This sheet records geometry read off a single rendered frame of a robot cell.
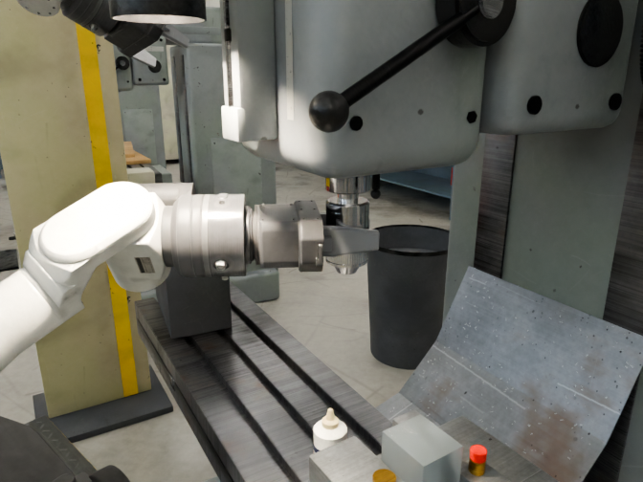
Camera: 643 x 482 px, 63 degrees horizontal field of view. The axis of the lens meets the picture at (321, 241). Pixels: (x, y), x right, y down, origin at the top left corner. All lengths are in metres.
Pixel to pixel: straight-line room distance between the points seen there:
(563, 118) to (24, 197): 1.94
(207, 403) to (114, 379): 1.68
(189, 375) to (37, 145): 1.42
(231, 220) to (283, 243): 0.06
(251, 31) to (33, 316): 0.32
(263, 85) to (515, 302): 0.57
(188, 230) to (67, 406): 2.07
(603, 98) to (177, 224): 0.46
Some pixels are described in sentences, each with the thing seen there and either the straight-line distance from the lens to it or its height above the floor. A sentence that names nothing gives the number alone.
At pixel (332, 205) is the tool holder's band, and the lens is 0.55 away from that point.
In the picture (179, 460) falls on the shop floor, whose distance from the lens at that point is 2.23.
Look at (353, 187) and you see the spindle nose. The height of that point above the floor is 1.29.
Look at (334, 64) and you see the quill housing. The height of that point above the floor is 1.41.
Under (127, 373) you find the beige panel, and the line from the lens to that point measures 2.53.
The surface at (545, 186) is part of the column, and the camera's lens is 0.85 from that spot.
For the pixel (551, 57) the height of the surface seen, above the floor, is 1.41.
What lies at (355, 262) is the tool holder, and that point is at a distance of 0.57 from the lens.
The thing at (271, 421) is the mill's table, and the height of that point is 0.91.
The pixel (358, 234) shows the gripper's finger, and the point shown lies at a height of 1.24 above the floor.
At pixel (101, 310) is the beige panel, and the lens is 2.39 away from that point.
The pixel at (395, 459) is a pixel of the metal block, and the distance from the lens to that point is 0.56.
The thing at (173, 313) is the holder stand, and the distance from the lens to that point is 1.04.
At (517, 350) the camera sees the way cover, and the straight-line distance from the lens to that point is 0.89.
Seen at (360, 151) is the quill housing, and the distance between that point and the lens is 0.45.
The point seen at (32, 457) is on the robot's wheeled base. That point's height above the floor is 0.57.
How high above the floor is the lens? 1.40
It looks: 18 degrees down
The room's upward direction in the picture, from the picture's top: straight up
